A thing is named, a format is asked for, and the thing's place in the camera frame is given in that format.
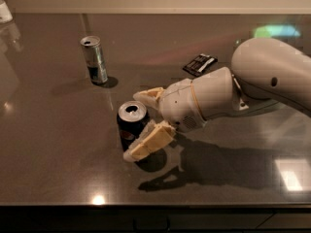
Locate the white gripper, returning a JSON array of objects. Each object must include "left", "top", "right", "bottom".
[{"left": 123, "top": 79, "right": 206, "bottom": 162}]

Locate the blue pepsi can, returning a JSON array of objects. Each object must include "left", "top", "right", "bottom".
[{"left": 117, "top": 101, "right": 150, "bottom": 150}]

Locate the white object at corner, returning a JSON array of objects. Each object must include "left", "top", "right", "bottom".
[{"left": 0, "top": 0, "right": 13, "bottom": 23}]

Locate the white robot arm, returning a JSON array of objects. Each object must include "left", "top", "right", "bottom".
[{"left": 123, "top": 38, "right": 311, "bottom": 162}]

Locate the black rxbar chocolate wrapper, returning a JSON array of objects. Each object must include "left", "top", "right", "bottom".
[{"left": 183, "top": 53, "right": 218, "bottom": 77}]

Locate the silver red bull can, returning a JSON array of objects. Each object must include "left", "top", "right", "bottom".
[{"left": 80, "top": 36, "right": 108, "bottom": 85}]

